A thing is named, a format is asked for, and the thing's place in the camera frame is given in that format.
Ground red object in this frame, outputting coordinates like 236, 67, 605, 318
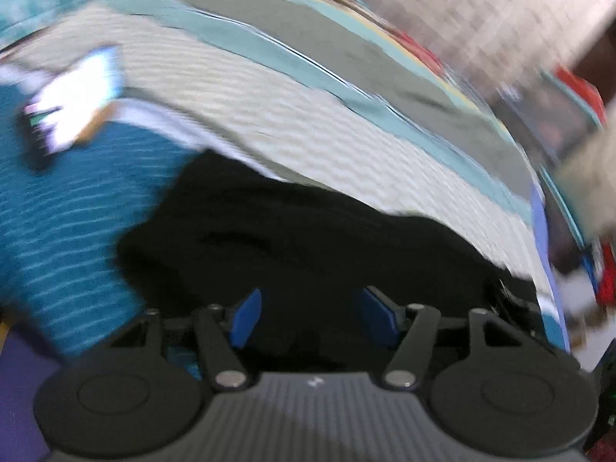
552, 64, 608, 128

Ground blue white striped blanket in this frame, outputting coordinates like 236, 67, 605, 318
0, 0, 576, 381

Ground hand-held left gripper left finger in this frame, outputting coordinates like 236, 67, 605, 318
110, 288, 263, 390

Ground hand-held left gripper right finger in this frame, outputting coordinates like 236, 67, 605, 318
355, 286, 549, 390

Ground white flat object tan edge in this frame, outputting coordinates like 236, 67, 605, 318
18, 44, 127, 171

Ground black pants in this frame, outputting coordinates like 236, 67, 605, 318
118, 149, 547, 373

